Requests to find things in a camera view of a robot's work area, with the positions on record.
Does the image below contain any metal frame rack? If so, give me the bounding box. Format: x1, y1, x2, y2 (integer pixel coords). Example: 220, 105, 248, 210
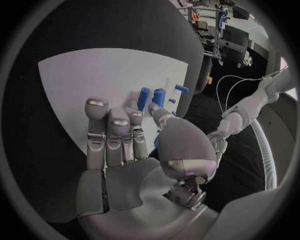
185, 0, 232, 66

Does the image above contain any white task board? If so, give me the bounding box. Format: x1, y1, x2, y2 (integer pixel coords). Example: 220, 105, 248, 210
37, 47, 190, 156

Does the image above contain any blue long cylinder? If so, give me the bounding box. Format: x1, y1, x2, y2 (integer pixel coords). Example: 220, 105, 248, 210
151, 88, 167, 109
136, 87, 152, 112

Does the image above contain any blue gear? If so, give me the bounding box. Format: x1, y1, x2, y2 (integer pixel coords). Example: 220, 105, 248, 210
153, 129, 163, 150

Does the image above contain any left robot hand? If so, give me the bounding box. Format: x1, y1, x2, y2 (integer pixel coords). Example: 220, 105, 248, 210
206, 130, 230, 166

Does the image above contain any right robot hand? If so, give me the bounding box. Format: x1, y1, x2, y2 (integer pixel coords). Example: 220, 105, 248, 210
75, 96, 220, 240

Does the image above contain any dark computer screen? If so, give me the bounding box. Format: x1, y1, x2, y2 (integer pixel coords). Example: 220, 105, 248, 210
221, 24, 250, 62

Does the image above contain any blue peg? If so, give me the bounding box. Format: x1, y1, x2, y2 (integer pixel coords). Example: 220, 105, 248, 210
174, 84, 190, 94

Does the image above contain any white cable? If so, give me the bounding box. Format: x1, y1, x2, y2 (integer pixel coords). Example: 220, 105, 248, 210
225, 79, 265, 112
215, 75, 267, 114

